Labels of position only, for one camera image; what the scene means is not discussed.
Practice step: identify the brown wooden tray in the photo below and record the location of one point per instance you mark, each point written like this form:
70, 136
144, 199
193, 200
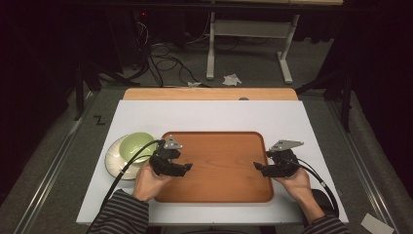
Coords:
220, 165

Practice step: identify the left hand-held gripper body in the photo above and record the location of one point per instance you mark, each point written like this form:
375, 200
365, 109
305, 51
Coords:
162, 164

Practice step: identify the flat white paper sheet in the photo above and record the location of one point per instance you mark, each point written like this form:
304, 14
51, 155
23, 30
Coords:
376, 224

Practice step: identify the person's left hand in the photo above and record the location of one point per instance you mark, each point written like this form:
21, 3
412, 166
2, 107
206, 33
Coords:
147, 183

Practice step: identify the green bowl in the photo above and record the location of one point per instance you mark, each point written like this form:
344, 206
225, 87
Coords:
134, 148

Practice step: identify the dark metal stand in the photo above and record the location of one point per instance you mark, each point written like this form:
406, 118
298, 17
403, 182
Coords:
81, 87
346, 97

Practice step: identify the white ribbed plate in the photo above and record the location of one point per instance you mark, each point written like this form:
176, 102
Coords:
115, 161

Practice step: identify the white metal stand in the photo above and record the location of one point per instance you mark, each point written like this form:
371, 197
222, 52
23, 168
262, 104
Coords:
250, 29

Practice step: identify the wooden table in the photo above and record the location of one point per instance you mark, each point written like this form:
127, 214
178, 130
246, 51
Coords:
207, 93

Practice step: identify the metal floor rail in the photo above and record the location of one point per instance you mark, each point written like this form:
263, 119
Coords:
363, 162
48, 169

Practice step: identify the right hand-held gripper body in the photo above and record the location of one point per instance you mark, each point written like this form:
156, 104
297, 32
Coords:
281, 162

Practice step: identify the white table board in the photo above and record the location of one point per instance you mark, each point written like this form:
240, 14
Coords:
211, 115

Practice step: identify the person's right hand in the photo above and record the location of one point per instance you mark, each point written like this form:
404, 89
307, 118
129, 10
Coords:
297, 185

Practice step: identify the small crumpled white paper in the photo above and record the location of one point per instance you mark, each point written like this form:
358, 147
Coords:
194, 84

